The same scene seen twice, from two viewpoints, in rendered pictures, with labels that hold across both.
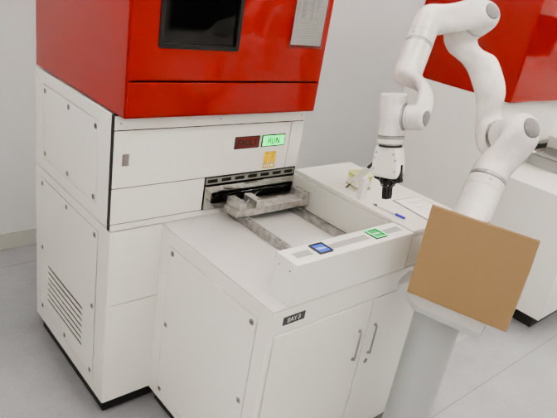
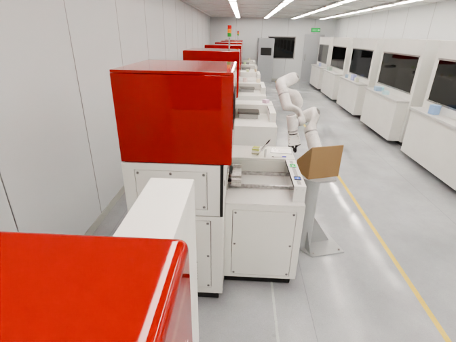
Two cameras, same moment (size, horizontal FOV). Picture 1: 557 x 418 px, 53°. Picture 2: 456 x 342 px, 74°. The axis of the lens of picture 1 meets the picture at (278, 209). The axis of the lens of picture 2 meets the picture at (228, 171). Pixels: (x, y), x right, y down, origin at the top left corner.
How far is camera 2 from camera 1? 1.85 m
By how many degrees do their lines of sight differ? 40
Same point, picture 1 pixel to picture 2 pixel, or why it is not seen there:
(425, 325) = (313, 187)
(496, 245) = (332, 151)
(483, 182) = (315, 134)
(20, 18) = (24, 140)
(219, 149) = not seen: hidden behind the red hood
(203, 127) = not seen: hidden behind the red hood
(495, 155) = (313, 123)
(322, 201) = (248, 164)
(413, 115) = (302, 121)
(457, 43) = not seen: hidden behind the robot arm
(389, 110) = (294, 121)
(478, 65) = (296, 95)
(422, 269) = (311, 169)
